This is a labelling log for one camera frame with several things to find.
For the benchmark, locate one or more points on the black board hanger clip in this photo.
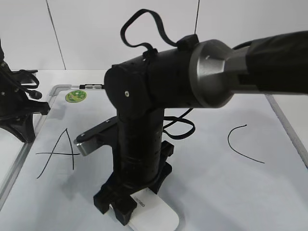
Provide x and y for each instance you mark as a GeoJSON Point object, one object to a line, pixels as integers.
{"type": "Point", "coordinates": [91, 86]}

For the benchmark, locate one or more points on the white board eraser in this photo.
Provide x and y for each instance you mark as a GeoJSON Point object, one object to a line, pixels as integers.
{"type": "Point", "coordinates": [152, 213]}

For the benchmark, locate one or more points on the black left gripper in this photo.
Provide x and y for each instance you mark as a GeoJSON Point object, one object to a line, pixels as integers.
{"type": "Point", "coordinates": [19, 100]}

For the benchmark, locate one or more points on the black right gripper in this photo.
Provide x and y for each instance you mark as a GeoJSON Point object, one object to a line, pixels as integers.
{"type": "Point", "coordinates": [135, 137]}

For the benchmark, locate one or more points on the round green sticker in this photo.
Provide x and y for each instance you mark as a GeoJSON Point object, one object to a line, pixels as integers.
{"type": "Point", "coordinates": [75, 96]}

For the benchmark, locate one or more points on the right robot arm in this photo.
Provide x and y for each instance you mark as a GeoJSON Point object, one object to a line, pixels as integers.
{"type": "Point", "coordinates": [192, 75]}

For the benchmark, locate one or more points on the white board with aluminium frame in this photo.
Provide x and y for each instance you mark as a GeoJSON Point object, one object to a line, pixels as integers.
{"type": "Point", "coordinates": [239, 171]}

